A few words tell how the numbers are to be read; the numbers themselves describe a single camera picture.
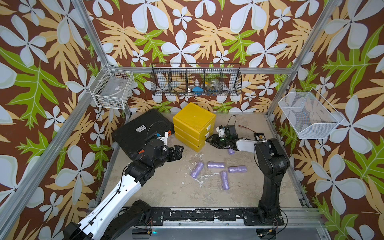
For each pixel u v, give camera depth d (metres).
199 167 0.89
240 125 1.12
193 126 0.84
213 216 0.75
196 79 0.98
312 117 0.80
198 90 0.94
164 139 0.66
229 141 0.82
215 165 0.90
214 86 0.98
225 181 0.84
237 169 0.88
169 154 0.65
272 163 0.53
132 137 0.96
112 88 0.86
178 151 0.66
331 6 0.68
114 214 0.44
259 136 1.05
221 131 0.95
